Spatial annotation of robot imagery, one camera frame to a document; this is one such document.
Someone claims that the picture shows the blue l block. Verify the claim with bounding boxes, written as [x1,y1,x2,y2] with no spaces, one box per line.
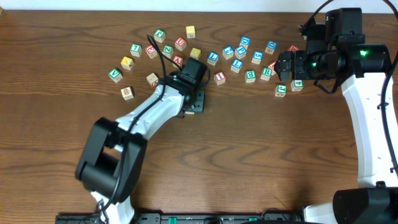
[231,59,243,73]
[207,52,219,66]

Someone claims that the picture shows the red E block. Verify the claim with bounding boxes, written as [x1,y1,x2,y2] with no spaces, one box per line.
[145,45,158,58]

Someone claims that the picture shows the plain wooden picture block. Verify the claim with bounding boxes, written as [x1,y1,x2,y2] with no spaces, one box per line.
[121,86,134,101]

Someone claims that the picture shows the red U block right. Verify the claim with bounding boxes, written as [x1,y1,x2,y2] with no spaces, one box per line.
[268,61,276,75]

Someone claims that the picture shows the green 4 block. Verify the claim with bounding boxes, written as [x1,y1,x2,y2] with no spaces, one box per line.
[290,80,303,91]

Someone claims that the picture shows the red u block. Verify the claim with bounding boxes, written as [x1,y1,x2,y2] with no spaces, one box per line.
[175,37,187,52]
[268,61,276,75]

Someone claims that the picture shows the blue d block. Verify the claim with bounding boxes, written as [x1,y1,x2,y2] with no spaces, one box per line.
[265,40,277,55]
[239,36,251,50]

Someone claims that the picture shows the green R block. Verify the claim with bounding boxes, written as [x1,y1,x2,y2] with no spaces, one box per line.
[261,67,273,81]

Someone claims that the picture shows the left black cable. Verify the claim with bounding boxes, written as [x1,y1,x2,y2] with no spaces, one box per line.
[98,33,184,224]

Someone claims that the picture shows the yellow O block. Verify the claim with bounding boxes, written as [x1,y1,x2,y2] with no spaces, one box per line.
[190,47,201,60]

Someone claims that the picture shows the green 7 block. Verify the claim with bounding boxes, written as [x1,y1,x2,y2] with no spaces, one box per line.
[130,44,142,57]

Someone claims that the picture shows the yellow block top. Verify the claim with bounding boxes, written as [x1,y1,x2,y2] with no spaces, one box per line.
[186,26,196,39]

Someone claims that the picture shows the blue 2 block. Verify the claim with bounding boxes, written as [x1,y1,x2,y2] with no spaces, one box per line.
[222,45,234,60]

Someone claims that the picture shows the blue 5 block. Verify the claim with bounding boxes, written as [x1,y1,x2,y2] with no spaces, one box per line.
[251,50,264,64]

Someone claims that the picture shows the green B block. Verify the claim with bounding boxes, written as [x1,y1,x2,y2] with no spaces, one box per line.
[245,70,256,83]

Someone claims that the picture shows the blue P block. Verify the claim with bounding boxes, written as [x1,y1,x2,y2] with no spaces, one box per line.
[234,46,247,59]

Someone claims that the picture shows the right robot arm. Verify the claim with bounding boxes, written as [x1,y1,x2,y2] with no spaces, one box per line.
[275,44,397,223]

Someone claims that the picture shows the red I block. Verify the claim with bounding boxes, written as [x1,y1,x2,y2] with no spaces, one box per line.
[214,71,226,85]

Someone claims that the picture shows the wooden block red side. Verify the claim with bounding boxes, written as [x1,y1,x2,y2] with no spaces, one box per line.
[146,73,159,87]

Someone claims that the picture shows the red A block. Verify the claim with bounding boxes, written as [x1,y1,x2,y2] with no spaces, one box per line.
[172,55,183,68]

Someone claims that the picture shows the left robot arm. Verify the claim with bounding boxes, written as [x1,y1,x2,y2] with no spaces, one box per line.
[75,76,204,223]

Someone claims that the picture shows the blue D block right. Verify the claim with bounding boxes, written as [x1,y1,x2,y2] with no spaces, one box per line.
[265,40,277,55]

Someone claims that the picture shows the blue D block left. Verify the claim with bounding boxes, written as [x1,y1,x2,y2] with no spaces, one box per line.
[239,36,251,50]

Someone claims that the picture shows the red U block left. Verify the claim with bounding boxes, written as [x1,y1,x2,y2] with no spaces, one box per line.
[175,37,187,52]

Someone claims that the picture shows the blue L block left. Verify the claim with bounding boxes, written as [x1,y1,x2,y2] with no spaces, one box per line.
[207,52,219,66]

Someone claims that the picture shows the green Z block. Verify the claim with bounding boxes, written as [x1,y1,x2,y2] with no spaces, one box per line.
[162,45,174,58]

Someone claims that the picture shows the green V block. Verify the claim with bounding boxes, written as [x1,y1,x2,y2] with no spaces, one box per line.
[108,68,123,83]

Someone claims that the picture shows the red M block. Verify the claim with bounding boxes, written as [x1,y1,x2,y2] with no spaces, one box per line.
[288,45,299,52]

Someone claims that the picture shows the green J block bottom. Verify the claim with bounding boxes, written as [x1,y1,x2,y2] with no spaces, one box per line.
[275,84,287,97]

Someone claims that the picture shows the right black cable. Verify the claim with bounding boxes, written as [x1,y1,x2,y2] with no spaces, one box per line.
[306,0,398,170]

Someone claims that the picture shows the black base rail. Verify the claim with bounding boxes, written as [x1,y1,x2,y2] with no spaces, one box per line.
[54,210,304,224]

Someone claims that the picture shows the yellow block left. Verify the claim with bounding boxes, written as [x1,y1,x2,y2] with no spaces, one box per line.
[121,57,134,70]

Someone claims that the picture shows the black cable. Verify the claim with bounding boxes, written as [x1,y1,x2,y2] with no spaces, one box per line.
[98,33,184,224]
[306,0,398,170]

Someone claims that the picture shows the blue L block right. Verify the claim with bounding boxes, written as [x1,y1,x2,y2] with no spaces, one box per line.
[231,59,243,73]

